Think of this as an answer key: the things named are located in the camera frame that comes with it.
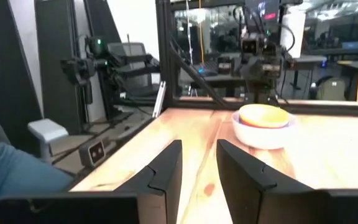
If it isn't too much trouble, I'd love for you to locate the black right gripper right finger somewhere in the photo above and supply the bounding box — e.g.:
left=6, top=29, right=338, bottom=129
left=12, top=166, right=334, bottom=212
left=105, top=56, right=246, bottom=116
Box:
left=215, top=139, right=326, bottom=224

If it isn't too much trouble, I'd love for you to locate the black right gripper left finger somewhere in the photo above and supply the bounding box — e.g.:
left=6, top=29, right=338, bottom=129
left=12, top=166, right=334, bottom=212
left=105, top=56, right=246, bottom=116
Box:
left=116, top=139, right=183, bottom=224

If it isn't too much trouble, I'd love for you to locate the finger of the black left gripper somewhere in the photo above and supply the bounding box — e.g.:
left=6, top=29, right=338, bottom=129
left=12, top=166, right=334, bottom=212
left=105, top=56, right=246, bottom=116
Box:
left=218, top=55, right=233, bottom=75
left=270, top=53, right=287, bottom=78

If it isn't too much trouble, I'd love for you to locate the yellow plastic bowl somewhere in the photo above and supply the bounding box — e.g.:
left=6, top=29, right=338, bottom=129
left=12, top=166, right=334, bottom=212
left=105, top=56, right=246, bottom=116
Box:
left=238, top=103, right=291, bottom=128

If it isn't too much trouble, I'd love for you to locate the pink plastic bowl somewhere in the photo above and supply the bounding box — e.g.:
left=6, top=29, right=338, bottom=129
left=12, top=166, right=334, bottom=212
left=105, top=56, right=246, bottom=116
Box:
left=239, top=119, right=290, bottom=129

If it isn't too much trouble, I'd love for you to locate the black keyboard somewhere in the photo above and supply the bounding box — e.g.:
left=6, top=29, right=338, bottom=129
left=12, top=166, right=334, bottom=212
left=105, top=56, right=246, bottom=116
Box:
left=195, top=60, right=219, bottom=77

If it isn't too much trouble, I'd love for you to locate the white paper roll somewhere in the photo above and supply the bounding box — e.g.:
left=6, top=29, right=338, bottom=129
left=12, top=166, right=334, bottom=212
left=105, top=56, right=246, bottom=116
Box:
left=280, top=11, right=306, bottom=59

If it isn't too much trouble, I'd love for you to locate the large white bowl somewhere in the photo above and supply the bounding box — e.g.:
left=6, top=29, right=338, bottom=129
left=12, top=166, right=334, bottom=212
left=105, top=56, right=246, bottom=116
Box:
left=231, top=110, right=296, bottom=151

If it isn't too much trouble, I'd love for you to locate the dark display screen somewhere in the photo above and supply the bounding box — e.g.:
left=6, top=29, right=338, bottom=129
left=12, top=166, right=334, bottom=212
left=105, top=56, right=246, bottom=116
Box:
left=244, top=0, right=280, bottom=23

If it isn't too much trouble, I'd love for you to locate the beige backpack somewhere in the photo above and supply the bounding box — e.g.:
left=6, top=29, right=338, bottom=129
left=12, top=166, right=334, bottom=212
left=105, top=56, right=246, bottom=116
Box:
left=317, top=77, right=346, bottom=101

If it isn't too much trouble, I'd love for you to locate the gray mesh office chair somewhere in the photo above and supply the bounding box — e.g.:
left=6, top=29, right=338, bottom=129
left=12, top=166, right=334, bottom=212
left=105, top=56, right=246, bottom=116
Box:
left=107, top=42, right=155, bottom=97

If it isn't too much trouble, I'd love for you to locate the seated person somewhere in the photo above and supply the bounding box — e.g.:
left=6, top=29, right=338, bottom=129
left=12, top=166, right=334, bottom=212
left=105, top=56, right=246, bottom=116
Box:
left=0, top=60, right=75, bottom=215

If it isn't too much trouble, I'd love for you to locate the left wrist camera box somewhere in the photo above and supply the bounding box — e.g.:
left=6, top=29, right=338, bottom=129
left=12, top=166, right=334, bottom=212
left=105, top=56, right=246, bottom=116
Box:
left=240, top=36, right=260, bottom=57

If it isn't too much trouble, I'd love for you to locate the yellow hanging cable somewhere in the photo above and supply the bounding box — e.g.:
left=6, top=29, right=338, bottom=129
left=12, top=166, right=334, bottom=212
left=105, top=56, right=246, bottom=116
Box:
left=198, top=0, right=205, bottom=65

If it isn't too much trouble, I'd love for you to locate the black aluminium table frame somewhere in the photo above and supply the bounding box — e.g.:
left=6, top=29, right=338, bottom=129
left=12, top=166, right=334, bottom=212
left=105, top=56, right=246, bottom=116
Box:
left=155, top=0, right=358, bottom=118

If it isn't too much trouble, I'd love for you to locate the white metal bracket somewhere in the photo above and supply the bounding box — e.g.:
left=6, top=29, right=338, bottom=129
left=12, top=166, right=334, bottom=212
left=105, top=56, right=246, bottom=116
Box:
left=152, top=80, right=167, bottom=118

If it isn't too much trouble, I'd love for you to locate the small table-level camera box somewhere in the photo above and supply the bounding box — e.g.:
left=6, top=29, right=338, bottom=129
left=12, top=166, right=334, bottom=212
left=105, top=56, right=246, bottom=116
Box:
left=78, top=139, right=107, bottom=168

